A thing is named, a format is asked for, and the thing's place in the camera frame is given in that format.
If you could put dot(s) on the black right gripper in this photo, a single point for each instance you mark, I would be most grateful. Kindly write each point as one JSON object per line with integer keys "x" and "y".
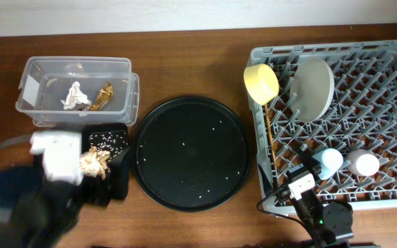
{"x": 289, "y": 180}

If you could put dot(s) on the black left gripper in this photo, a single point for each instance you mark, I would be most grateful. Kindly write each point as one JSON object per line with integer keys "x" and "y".
{"x": 90, "y": 186}

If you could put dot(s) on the food scraps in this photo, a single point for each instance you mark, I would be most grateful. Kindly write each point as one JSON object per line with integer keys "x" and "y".
{"x": 94, "y": 163}

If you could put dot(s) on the blue plastic cup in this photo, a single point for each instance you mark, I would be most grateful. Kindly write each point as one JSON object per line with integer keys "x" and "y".
{"x": 330, "y": 161}

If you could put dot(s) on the pink plastic cup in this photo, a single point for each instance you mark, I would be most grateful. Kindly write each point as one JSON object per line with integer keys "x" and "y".
{"x": 362, "y": 163}

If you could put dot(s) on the wooden chopstick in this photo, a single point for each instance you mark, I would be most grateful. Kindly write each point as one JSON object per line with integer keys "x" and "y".
{"x": 270, "y": 136}

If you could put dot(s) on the grey round plate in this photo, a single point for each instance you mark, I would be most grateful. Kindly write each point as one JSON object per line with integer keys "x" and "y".
{"x": 313, "y": 88}

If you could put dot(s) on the yellow bowl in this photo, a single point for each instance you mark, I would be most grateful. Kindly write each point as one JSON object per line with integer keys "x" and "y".
{"x": 261, "y": 83}

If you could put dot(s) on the gold snack wrapper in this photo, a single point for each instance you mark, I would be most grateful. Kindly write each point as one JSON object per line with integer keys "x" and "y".
{"x": 104, "y": 95}

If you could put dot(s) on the white tissue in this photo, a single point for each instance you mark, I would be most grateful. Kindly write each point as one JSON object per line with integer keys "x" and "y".
{"x": 75, "y": 97}

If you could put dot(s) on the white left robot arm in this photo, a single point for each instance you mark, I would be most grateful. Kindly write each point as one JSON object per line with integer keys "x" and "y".
{"x": 40, "y": 203}

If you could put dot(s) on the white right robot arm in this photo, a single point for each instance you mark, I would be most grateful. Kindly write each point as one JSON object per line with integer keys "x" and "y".
{"x": 328, "y": 224}

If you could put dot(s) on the grey dishwasher rack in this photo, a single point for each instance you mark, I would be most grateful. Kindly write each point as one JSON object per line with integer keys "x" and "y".
{"x": 362, "y": 115}

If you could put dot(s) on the black rectangular tray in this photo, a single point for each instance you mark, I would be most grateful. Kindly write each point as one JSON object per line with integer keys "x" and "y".
{"x": 112, "y": 137}

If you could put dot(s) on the black round tray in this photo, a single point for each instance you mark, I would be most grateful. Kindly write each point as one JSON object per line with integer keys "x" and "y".
{"x": 191, "y": 154}

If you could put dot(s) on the clear plastic bin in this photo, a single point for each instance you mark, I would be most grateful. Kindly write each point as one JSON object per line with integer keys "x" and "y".
{"x": 46, "y": 80}

